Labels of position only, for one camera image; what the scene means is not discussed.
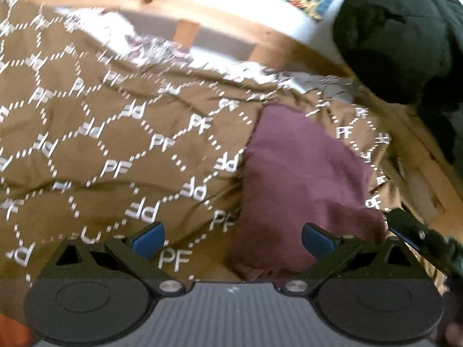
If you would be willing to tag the black puffer jacket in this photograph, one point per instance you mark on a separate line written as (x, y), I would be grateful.
(401, 39)

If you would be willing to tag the wooden bed frame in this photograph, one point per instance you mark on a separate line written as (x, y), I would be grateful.
(217, 18)

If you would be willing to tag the orange cloth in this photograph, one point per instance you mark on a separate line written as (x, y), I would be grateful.
(14, 332)

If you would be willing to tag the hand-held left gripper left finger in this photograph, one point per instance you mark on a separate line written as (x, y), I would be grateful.
(148, 241)

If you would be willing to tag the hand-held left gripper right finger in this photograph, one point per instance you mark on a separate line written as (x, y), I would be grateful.
(318, 240)

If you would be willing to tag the white floral bed sheet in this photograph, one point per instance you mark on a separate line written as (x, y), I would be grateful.
(152, 43)

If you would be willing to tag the brown printed blanket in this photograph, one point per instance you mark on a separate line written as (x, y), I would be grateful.
(108, 133)

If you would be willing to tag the maroon long-sleeve shirt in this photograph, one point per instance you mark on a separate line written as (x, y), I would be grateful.
(300, 188)

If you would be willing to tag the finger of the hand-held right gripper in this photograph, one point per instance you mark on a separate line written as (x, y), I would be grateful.
(410, 226)

